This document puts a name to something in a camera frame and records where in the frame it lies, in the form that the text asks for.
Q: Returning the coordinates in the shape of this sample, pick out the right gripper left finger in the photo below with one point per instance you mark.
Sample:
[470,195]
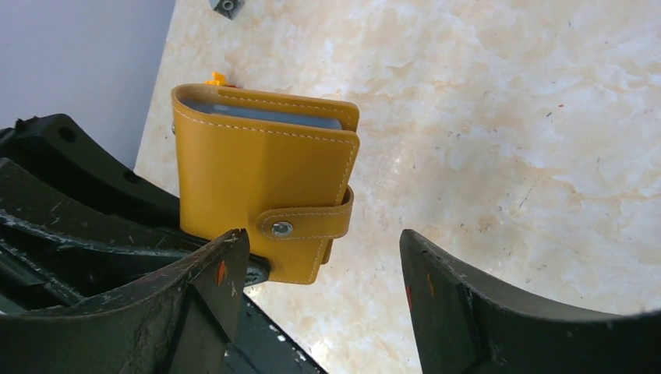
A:
[178,319]

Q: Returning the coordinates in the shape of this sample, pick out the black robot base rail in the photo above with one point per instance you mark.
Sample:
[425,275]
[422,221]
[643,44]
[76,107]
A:
[261,346]

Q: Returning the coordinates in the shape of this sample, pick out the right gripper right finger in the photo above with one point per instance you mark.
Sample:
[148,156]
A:
[468,321]

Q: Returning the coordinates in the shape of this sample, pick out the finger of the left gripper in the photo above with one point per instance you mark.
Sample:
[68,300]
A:
[61,255]
[58,152]

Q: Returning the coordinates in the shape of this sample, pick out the grey toy dumbbell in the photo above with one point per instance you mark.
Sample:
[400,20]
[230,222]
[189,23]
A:
[227,8]

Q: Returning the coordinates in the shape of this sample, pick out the yellow red toy block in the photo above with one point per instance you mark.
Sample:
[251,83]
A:
[218,79]

